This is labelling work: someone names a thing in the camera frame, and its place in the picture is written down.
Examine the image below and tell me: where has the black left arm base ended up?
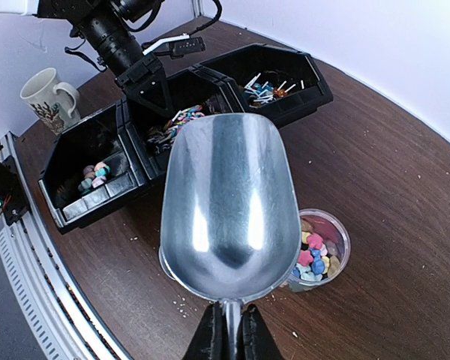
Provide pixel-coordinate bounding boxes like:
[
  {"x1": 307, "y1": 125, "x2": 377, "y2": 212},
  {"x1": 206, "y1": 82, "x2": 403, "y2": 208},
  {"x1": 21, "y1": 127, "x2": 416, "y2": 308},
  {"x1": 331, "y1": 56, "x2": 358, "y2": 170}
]
[{"x1": 0, "y1": 143, "x2": 29, "y2": 226}]

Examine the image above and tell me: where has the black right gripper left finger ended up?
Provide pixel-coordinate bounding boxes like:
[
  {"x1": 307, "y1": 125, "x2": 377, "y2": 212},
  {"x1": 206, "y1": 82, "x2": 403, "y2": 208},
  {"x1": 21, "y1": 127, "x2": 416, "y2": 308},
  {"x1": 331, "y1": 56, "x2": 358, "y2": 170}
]
[{"x1": 182, "y1": 302, "x2": 227, "y2": 360}]

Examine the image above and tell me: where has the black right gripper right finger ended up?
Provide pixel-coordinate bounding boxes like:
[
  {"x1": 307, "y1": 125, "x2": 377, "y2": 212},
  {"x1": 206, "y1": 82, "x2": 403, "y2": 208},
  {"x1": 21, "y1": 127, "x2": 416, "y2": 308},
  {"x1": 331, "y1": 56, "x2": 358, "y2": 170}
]
[{"x1": 240, "y1": 304, "x2": 284, "y2": 360}]

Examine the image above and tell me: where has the black three-compartment candy tray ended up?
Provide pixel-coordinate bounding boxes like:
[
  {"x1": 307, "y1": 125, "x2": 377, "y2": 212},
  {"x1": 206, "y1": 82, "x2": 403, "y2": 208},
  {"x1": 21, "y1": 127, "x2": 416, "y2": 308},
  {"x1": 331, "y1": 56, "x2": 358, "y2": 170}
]
[{"x1": 39, "y1": 43, "x2": 333, "y2": 233}]

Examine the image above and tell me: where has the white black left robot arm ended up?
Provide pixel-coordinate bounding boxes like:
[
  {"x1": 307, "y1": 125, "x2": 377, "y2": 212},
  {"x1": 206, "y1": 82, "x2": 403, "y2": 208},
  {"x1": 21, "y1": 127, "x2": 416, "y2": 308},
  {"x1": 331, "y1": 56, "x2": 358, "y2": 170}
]
[{"x1": 0, "y1": 1, "x2": 172, "y2": 116}]

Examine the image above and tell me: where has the aluminium corner post left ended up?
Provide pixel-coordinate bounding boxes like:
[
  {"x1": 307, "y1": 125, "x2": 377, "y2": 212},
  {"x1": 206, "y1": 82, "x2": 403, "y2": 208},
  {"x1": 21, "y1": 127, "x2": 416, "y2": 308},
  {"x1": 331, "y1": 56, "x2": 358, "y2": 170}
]
[{"x1": 191, "y1": 0, "x2": 203, "y2": 18}]

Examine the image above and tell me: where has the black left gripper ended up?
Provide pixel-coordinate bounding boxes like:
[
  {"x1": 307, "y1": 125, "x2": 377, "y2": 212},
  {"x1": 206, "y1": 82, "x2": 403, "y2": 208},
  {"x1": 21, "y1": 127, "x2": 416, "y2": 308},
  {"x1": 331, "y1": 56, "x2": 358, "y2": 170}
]
[{"x1": 115, "y1": 54, "x2": 171, "y2": 117}]

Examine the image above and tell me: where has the silver metal scoop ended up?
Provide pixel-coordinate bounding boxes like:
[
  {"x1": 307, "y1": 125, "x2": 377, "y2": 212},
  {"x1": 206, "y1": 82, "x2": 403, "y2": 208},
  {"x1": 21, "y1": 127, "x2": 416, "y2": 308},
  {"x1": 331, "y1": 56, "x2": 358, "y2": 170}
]
[{"x1": 159, "y1": 113, "x2": 302, "y2": 338}]

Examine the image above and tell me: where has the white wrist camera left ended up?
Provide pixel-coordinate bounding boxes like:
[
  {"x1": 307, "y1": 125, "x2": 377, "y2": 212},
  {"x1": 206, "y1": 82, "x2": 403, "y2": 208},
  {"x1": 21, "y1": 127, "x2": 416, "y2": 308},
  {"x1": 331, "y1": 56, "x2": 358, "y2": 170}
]
[{"x1": 142, "y1": 34, "x2": 206, "y2": 58}]

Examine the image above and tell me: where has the silver metal jar lid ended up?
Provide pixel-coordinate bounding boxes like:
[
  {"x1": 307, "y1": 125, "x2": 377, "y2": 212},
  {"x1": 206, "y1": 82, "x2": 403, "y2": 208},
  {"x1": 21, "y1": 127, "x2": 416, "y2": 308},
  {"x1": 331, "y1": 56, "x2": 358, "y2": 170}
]
[{"x1": 158, "y1": 245, "x2": 179, "y2": 281}]

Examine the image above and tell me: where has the clear plastic jar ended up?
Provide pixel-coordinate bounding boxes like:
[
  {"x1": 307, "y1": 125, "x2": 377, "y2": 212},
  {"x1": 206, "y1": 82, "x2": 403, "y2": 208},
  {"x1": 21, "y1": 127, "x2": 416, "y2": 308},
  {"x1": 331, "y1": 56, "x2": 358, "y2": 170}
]
[{"x1": 282, "y1": 208, "x2": 351, "y2": 293}]

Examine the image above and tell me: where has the beige patterned ceramic mug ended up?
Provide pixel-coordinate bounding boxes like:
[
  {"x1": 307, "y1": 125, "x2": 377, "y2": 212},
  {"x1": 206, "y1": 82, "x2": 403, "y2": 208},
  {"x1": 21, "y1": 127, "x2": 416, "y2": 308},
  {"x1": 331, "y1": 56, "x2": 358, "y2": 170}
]
[{"x1": 19, "y1": 67, "x2": 81, "y2": 135}]

